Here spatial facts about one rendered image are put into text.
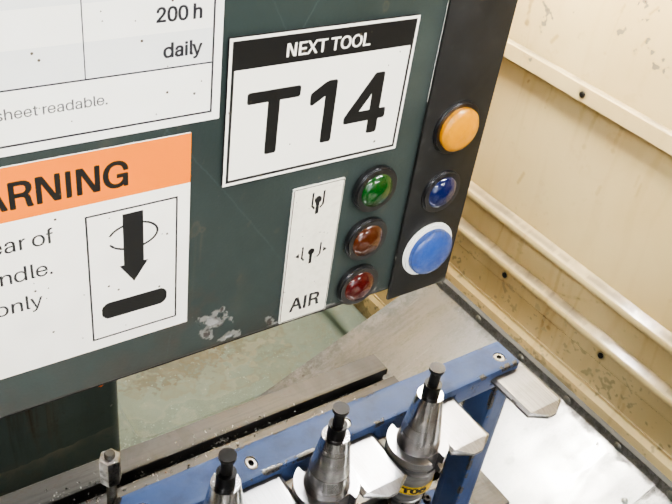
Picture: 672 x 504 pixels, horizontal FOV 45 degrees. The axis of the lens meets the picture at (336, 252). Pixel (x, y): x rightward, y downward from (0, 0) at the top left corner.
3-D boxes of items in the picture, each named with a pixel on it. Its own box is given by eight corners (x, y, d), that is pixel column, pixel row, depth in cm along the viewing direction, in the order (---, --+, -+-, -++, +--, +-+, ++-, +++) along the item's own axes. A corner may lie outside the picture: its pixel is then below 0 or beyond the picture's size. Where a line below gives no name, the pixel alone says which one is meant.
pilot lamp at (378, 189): (392, 205, 43) (399, 170, 42) (359, 215, 42) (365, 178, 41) (386, 200, 44) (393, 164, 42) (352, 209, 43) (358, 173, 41)
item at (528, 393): (567, 410, 91) (569, 405, 91) (534, 426, 88) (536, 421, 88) (524, 369, 95) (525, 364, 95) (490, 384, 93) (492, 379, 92)
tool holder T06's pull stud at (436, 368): (431, 384, 79) (438, 358, 77) (442, 395, 78) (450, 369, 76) (418, 391, 79) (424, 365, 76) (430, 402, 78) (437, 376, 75)
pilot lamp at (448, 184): (455, 206, 47) (464, 173, 45) (425, 215, 45) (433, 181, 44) (449, 201, 47) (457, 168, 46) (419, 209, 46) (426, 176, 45)
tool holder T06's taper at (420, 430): (419, 417, 85) (431, 370, 81) (448, 445, 82) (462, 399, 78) (387, 434, 83) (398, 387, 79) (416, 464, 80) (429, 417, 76)
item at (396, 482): (413, 487, 80) (415, 482, 79) (370, 509, 77) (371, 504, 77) (372, 437, 84) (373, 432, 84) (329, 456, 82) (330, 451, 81)
